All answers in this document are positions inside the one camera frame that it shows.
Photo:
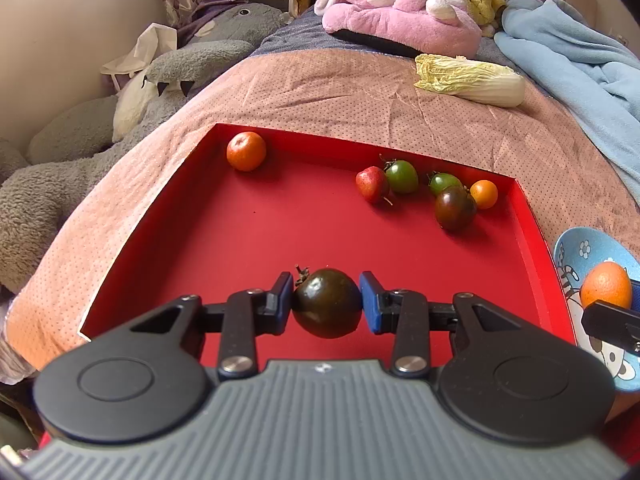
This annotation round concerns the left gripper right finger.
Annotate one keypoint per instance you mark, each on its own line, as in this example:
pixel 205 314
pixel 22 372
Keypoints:
pixel 384 308

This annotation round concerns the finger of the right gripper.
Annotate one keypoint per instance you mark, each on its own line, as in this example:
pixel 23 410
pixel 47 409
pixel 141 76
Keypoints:
pixel 617 326

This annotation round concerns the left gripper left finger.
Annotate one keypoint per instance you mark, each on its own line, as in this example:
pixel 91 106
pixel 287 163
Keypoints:
pixel 266 310

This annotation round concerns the small orange front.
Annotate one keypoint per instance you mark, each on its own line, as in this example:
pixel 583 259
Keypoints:
pixel 608 282

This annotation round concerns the small orange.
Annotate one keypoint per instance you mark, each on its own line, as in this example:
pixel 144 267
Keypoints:
pixel 608 282
pixel 485 194

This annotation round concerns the large dark tomato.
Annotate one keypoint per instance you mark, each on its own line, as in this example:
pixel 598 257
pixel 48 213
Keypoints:
pixel 326 303

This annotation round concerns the dark brown tomato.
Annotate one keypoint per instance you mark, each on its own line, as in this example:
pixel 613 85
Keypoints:
pixel 455 208

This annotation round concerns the small red fruit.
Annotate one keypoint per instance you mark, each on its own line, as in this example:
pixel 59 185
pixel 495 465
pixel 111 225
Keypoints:
pixel 372 185

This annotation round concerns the green tomato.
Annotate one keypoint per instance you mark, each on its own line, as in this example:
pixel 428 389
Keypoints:
pixel 401 177
pixel 439 181

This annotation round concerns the small orange back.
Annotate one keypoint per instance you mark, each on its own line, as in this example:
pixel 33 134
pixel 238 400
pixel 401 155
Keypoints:
pixel 485 194

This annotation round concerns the red-orange tomato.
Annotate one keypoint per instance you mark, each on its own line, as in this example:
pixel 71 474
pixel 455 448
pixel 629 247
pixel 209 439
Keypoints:
pixel 246 151

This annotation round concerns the blue cartoon plate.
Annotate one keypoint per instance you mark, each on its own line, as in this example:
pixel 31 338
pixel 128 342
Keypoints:
pixel 592 268

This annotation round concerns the red shallow tray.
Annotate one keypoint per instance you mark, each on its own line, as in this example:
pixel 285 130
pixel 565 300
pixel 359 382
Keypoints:
pixel 212 231

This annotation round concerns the pink dotted bedspread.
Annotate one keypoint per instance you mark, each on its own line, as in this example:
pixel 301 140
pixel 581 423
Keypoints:
pixel 56 259

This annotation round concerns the light blue blanket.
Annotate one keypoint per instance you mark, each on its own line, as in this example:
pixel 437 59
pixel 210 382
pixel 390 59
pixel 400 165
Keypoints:
pixel 592 74

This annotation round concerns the napa cabbage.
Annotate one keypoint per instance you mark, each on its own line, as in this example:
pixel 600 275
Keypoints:
pixel 476 81

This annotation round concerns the grey plush toy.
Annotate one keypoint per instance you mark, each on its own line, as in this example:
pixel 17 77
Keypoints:
pixel 100 129

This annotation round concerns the white paper bag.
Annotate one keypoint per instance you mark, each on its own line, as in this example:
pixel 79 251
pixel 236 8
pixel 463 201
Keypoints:
pixel 154 41

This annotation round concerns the pink plush toy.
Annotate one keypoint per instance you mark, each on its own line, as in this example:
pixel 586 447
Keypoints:
pixel 403 27

